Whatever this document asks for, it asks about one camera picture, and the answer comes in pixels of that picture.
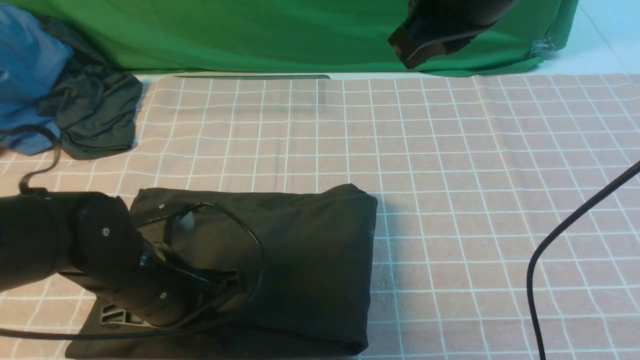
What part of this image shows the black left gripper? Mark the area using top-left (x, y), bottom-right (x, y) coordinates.
top-left (60, 240), bottom-right (246, 328)

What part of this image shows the metal binder clip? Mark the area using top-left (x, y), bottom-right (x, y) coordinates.
top-left (530, 38), bottom-right (555, 57)

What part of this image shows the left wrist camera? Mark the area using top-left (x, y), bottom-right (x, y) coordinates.
top-left (131, 201), bottom-right (198, 233)

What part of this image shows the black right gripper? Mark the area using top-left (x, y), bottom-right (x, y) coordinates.
top-left (387, 0), bottom-right (517, 70)

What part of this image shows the dark gray long-sleeved shirt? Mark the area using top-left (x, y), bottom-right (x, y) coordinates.
top-left (65, 184), bottom-right (378, 360)

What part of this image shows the blue crumpled garment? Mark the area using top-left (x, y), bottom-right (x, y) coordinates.
top-left (0, 3), bottom-right (74, 138)

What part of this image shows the dark gray crumpled garment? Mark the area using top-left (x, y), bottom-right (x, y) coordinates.
top-left (37, 16), bottom-right (143, 160)

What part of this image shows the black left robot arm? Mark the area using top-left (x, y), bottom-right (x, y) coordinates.
top-left (0, 193), bottom-right (244, 328)

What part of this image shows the green backdrop cloth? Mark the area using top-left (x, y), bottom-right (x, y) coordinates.
top-left (5, 0), bottom-right (580, 78)

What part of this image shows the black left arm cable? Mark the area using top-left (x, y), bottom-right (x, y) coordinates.
top-left (0, 125), bottom-right (266, 342)

